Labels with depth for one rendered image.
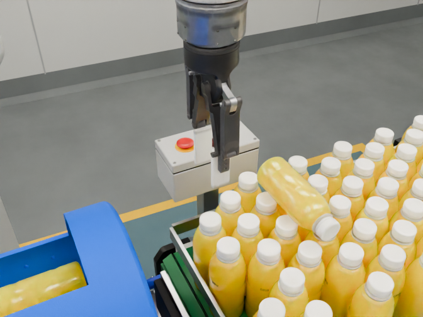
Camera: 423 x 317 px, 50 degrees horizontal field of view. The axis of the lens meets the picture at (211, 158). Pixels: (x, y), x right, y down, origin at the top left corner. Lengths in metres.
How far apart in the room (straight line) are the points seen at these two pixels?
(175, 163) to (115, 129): 2.12
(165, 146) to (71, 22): 2.51
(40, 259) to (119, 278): 0.26
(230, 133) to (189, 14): 0.17
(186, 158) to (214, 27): 0.40
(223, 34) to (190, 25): 0.04
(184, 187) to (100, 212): 0.34
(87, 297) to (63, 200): 2.00
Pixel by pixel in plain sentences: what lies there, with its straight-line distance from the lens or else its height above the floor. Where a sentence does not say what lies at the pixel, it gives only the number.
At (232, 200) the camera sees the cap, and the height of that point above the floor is 1.08.
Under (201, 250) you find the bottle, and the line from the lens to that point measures 0.84.
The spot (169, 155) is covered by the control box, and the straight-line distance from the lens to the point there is 0.92.
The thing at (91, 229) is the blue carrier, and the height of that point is 1.23.
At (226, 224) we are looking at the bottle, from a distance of 0.87.
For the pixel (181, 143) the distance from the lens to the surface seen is 0.93.
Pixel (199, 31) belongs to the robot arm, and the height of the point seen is 1.44.
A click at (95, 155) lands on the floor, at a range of 2.81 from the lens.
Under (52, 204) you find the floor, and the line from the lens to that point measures 2.55.
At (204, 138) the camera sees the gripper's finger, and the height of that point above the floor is 1.24.
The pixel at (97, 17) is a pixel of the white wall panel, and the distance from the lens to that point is 3.41.
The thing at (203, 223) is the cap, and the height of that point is 1.08.
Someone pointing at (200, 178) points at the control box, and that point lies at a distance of 0.95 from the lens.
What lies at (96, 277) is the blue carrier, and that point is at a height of 1.22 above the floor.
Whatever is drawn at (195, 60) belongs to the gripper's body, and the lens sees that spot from 0.60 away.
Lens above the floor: 1.66
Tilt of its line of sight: 38 degrees down
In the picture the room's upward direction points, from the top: straight up
